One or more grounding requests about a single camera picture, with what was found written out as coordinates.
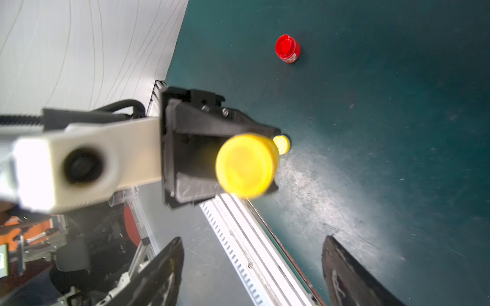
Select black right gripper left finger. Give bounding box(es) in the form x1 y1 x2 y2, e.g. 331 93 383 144
101 237 185 305

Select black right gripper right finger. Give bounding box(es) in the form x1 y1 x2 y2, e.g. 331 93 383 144
322 235 404 306

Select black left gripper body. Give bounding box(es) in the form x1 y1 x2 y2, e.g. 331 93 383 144
160 87 281 209

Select yellow paint jar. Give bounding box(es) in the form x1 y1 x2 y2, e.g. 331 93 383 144
215 133 279 199

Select yellow jar lid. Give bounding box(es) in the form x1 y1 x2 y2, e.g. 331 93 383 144
273 135 291 156

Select red paint jar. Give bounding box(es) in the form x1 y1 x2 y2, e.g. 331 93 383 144
274 34 301 64

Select white vent strip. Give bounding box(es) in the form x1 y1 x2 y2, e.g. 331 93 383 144
146 80 167 117

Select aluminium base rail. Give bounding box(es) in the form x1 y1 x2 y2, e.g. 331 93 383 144
199 194 325 305

